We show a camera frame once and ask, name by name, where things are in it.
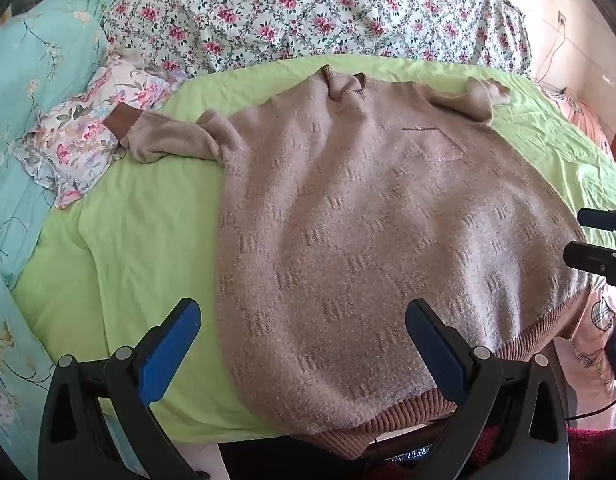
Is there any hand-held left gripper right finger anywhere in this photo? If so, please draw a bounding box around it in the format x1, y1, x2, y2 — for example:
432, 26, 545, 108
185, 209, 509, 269
405, 299, 571, 480

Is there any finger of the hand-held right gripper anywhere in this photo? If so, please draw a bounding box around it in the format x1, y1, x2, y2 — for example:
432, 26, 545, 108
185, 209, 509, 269
562, 241, 616, 277
578, 207, 616, 235

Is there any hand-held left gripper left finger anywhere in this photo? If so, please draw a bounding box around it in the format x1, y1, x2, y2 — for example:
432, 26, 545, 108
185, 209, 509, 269
38, 297, 203, 480

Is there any beige knit sweater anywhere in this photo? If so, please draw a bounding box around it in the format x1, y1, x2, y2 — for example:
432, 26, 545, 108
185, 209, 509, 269
104, 65, 593, 461

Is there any pink cartoon print cloth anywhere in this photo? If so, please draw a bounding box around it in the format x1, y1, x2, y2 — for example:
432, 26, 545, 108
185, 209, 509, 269
552, 280, 616, 431

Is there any dark red cloth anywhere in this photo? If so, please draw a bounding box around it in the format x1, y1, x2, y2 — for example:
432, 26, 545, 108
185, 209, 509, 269
468, 425, 616, 480

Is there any light green bed sheet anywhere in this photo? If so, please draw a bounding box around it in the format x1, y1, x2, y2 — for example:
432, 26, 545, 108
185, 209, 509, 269
10, 55, 616, 441

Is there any pastel floral ruffled pillow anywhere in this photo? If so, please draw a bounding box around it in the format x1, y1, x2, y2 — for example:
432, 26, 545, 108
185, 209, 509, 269
15, 55, 189, 210

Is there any teal floral quilt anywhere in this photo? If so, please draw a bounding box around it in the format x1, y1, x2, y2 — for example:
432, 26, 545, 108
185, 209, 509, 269
0, 0, 124, 466

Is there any white rose print quilt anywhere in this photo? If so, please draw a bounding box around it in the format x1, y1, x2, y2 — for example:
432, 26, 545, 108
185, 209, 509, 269
102, 0, 533, 81

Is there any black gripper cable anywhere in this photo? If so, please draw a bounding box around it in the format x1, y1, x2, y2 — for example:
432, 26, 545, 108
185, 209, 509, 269
565, 394, 616, 422

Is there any thin charger cable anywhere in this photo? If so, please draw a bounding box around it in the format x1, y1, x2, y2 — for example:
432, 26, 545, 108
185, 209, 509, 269
535, 24, 567, 85

